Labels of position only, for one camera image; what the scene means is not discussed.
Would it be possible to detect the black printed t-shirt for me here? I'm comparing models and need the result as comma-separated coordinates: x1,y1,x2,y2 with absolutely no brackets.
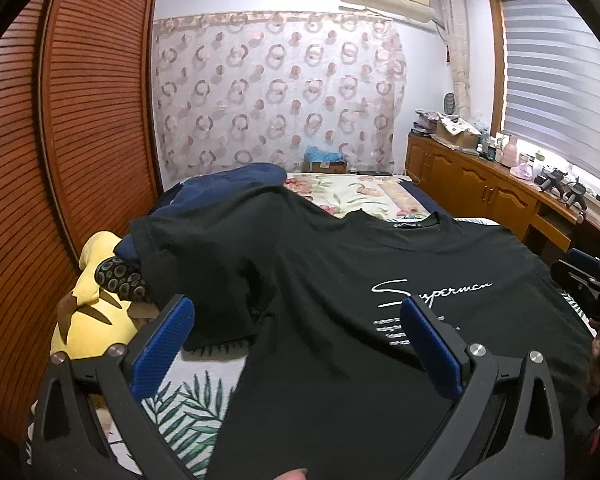
131,186,593,479

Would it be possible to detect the person's hand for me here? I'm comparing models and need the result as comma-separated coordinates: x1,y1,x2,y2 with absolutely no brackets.
274,468,308,480

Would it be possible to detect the wooden sideboard cabinet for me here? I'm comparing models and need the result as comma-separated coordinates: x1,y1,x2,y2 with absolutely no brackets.
405,134,600,264

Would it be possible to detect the palm leaf bed sheet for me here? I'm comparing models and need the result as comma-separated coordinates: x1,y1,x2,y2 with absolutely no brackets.
26,339,261,480

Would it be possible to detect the yellow plush pillow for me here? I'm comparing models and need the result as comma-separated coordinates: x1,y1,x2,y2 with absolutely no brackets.
50,231,159,359

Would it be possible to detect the spare black gripper on cabinet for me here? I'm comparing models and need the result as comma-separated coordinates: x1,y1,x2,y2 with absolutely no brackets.
533,169,588,211

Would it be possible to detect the pink bottle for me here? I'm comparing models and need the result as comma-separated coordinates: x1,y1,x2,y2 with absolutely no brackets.
500,136,518,168

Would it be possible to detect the navy fleece blanket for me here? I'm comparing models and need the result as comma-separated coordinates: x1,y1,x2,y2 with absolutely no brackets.
400,179,452,218

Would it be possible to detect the grey zebra window blind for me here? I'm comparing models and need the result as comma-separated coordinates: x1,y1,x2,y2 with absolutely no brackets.
498,0,600,179

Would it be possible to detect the cardboard box on cabinet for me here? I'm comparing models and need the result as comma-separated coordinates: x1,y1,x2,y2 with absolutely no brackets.
434,115,481,150

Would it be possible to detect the floral quilt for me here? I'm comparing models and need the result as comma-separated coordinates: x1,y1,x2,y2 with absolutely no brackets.
284,172,429,222

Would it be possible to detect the navy folded garment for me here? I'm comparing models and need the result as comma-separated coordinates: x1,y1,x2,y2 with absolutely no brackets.
114,162,292,281

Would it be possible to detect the brown louvered wardrobe door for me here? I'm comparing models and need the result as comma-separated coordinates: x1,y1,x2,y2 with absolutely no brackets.
0,0,161,441

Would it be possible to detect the box with blue cloth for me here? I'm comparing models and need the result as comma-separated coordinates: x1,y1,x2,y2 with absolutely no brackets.
302,146,348,174

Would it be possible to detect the tied beige curtain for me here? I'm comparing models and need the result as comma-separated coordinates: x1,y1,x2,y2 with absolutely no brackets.
440,0,471,119

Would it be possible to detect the circle patterned sheer curtain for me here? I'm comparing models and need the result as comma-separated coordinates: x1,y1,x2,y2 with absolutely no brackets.
152,11,406,181

